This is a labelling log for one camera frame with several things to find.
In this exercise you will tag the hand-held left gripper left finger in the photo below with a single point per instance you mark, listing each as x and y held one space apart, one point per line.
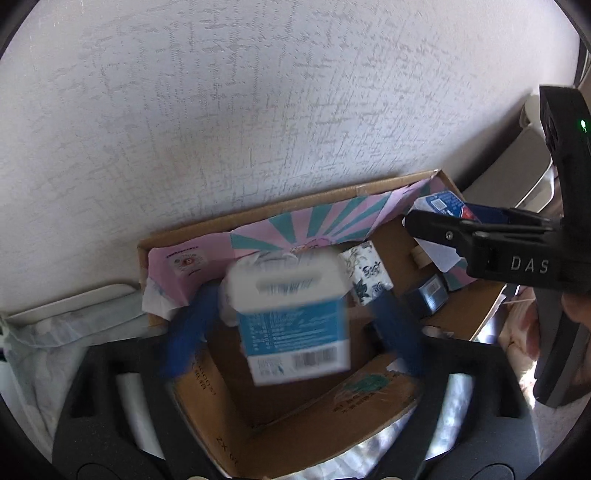
184 332

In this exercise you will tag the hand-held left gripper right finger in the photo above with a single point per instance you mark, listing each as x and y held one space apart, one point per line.
397 332

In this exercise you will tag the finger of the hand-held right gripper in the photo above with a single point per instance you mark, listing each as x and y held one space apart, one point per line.
517 216
443 233

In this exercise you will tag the red label plastic packet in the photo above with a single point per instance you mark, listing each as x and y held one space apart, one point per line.
443 203

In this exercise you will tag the white and blue carton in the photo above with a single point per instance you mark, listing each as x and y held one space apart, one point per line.
291 323

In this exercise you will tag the pink striped cardboard box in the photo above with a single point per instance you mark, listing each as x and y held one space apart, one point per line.
277 406

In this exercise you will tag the person's right hand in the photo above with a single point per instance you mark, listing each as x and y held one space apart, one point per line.
579 309

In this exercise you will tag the small dark blue box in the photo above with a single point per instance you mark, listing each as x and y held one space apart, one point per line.
429 295

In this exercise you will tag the white furniture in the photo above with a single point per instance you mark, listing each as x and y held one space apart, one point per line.
517 166

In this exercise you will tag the floral print tissue pack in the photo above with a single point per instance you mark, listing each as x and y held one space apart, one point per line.
367 274

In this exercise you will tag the pink cloth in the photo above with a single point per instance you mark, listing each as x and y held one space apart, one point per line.
519 332

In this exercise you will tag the pale blue floral bedsheet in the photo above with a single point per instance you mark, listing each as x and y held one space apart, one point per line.
46 360

